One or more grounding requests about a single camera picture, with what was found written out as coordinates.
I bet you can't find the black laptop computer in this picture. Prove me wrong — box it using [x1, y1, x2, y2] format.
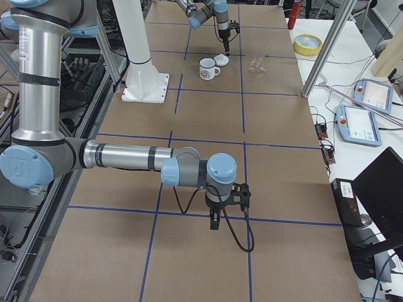
[353, 147, 402, 238]

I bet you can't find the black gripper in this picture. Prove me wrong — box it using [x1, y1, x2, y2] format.
[206, 201, 224, 230]
[218, 28, 230, 56]

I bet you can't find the blue teach pendant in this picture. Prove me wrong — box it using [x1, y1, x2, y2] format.
[336, 104, 382, 147]
[354, 79, 393, 115]

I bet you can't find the black box device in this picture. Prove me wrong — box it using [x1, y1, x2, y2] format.
[331, 178, 361, 227]

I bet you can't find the orange black connector hub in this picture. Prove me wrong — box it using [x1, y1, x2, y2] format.
[314, 123, 328, 140]

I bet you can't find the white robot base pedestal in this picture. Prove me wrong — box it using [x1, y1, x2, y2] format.
[113, 0, 169, 104]

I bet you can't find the yellow tape roll with plate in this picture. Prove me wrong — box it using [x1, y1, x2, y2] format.
[293, 34, 323, 57]

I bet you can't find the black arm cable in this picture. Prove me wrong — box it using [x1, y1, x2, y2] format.
[171, 185, 255, 253]

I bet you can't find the red cylinder bottle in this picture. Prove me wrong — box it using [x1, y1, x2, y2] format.
[287, 0, 302, 30]

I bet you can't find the far blue teach pendant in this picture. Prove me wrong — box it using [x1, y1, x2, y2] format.
[354, 79, 393, 115]

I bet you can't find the white enamel mug blue rim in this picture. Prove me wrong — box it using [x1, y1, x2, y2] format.
[199, 58, 220, 81]

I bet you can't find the near blue teach pendant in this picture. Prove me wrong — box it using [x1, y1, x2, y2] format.
[336, 104, 382, 147]

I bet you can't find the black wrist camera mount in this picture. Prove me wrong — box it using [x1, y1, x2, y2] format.
[229, 20, 240, 35]

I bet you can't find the wooden beam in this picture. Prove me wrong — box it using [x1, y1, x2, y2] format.
[371, 26, 403, 77]

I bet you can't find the aluminium frame post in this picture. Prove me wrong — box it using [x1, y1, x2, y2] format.
[302, 0, 357, 98]

